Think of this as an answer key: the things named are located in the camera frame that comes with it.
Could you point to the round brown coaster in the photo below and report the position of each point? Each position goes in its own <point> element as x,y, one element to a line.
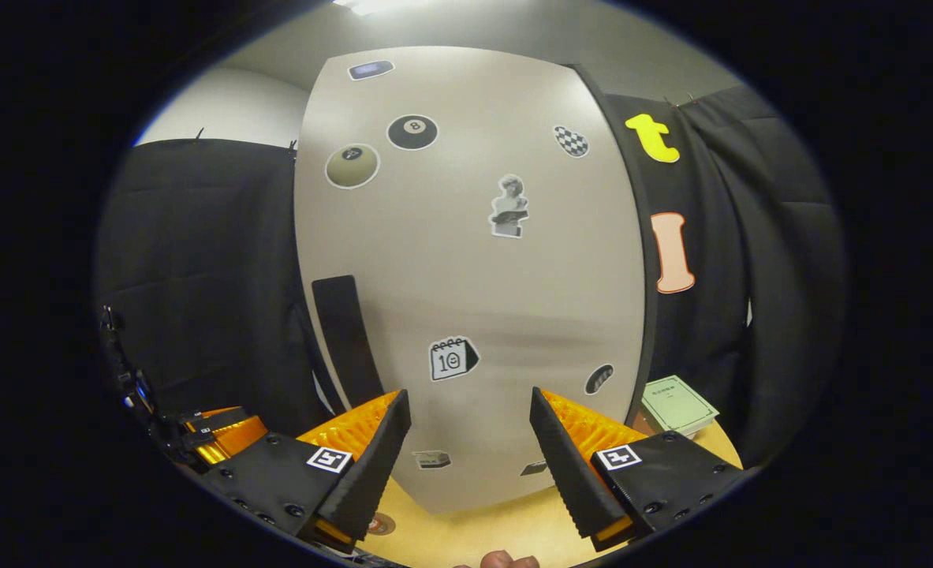
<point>387,525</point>

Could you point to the black backdrop cloth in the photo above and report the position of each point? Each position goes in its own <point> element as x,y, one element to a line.
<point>198,252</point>

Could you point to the beige cabinet door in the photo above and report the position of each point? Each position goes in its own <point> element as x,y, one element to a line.
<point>474,292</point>

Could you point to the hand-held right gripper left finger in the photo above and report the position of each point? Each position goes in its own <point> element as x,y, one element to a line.
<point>378,473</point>

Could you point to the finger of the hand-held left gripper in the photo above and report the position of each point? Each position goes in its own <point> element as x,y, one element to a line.
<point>222,418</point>
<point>233,440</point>

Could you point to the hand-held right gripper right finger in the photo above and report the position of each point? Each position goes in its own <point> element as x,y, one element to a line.
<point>565,473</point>

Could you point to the green booklet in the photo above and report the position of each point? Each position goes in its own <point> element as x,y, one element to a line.
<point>679,404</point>

